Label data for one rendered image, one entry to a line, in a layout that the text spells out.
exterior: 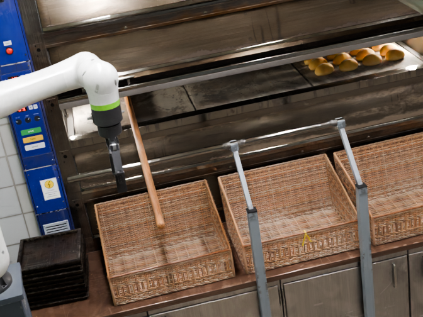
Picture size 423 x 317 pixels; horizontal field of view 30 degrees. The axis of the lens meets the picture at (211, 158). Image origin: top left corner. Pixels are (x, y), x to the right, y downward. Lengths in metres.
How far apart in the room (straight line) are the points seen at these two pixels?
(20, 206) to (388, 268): 1.73
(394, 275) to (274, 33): 1.23
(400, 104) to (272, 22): 0.79
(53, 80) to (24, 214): 1.47
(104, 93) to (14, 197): 1.50
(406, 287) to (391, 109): 0.87
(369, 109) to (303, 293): 0.97
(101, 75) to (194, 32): 1.27
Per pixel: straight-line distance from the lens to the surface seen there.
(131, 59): 3.57
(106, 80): 2.38
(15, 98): 2.45
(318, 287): 3.64
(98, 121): 2.44
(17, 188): 3.79
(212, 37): 3.60
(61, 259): 3.57
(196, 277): 3.52
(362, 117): 3.94
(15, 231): 3.89
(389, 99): 3.98
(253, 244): 3.36
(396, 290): 3.80
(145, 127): 3.69
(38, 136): 3.64
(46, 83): 2.47
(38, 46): 3.54
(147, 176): 3.14
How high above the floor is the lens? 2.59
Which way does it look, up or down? 26 degrees down
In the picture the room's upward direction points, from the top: 9 degrees counter-clockwise
